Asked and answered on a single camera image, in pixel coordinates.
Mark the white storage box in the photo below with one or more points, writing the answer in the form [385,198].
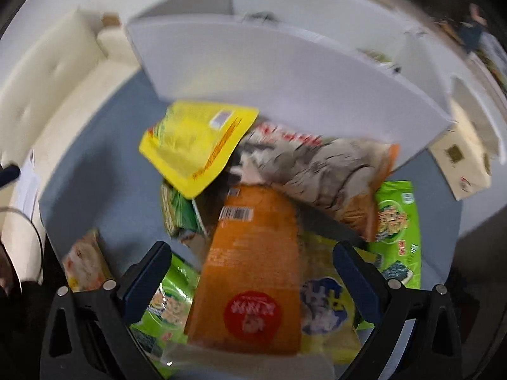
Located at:
[277,79]

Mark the yellow packet with blue print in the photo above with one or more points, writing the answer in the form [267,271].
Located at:
[324,304]

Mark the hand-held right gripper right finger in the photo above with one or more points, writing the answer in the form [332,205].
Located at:
[354,281]

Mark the beige cardboard box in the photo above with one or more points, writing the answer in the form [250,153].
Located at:
[459,158]

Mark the cream sofa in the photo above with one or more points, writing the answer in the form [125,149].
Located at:
[51,83]

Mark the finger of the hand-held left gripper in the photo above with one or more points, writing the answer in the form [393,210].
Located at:
[8,175]

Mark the brown cardboard piece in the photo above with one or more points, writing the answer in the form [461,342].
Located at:
[111,20]

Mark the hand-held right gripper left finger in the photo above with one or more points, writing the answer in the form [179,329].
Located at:
[147,281]

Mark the small dark green packet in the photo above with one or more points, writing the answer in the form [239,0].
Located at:
[176,209]

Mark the white paper sheet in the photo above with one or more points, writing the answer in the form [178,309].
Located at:
[28,184]

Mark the plain yellow snack packet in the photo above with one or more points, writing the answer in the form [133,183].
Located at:
[186,146]

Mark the green seaweed snack packet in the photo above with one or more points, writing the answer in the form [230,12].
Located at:
[396,221]
[170,301]

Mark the long orange snack packet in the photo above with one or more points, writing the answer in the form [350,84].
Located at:
[253,277]

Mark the grey white snack packet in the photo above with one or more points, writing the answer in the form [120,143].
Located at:
[313,174]

